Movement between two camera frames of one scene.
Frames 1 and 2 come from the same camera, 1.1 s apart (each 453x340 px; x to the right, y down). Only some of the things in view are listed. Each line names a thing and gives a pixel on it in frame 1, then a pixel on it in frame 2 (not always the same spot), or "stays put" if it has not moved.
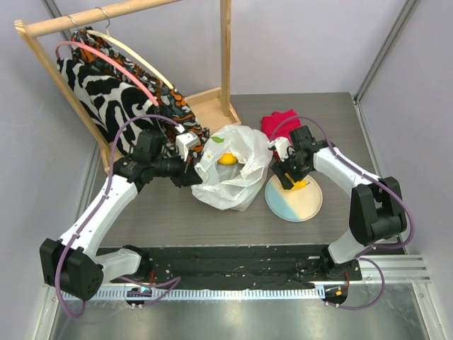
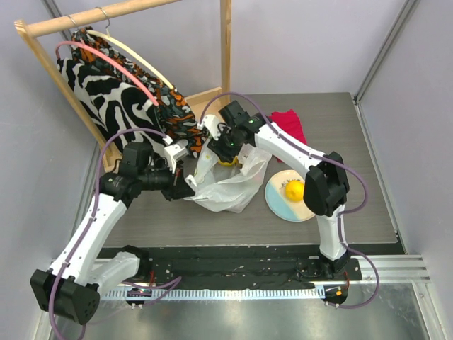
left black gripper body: x=180 y=180 → x=170 y=194
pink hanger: x=109 y=61 stays put
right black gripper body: x=283 y=172 → x=219 y=152
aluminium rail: x=396 y=268 stays put
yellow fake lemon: x=228 y=159 stays put
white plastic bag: x=236 y=186 stays put
